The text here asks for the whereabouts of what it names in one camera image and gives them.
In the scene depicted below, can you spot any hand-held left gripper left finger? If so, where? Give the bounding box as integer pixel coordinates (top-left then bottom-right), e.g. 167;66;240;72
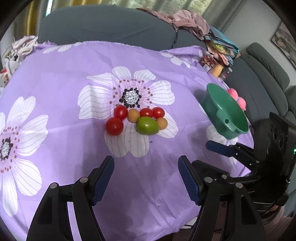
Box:
26;156;115;241

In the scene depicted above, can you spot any stack of folded colourful cloths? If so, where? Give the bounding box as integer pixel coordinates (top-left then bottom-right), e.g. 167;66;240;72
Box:
205;25;241;65

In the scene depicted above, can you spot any grey recliner sofa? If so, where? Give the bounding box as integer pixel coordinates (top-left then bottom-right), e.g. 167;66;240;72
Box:
225;42;296;130

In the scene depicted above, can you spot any red patterned snack bag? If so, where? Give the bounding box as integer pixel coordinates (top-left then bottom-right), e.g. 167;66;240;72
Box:
200;54;216;71

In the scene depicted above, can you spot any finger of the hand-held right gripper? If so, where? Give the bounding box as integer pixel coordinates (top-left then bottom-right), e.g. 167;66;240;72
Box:
205;140;259;173
191;160;259;186

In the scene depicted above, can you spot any green tomato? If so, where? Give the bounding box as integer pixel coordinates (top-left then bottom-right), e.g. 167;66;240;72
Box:
136;116;159;135

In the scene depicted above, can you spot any white patterned cloth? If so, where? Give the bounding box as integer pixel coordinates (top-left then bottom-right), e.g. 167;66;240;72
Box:
10;35;38;57

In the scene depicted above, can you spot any yellow cylinder bottle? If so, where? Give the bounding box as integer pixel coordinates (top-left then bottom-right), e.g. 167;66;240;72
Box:
211;64;223;78

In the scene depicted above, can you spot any pink clothes pile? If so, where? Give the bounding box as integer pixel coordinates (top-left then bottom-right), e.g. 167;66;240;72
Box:
136;8;211;37

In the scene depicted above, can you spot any person's leg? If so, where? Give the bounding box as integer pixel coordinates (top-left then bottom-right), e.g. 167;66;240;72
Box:
260;205;289;241

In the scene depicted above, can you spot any dark glass jar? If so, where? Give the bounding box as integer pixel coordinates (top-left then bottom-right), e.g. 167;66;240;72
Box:
221;68;233;80

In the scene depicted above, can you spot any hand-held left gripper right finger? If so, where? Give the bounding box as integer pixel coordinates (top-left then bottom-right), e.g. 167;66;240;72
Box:
178;155;270;241

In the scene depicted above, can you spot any small tan longan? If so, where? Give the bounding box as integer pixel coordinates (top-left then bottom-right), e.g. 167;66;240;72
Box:
128;109;140;123
156;117;168;130

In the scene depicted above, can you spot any green plastic bowl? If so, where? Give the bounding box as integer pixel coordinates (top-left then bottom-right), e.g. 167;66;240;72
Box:
200;83;250;140

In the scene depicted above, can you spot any purple floral cloth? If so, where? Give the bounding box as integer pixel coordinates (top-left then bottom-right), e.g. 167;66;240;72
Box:
0;41;255;237

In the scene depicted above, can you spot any large red tomato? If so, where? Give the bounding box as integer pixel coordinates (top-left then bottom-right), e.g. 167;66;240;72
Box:
106;117;124;136

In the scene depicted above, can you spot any framed wall picture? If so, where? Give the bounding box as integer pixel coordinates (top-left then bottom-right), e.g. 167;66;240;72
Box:
271;22;296;70

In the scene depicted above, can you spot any gold patterned curtain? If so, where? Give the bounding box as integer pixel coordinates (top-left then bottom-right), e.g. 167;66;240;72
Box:
22;0;53;37

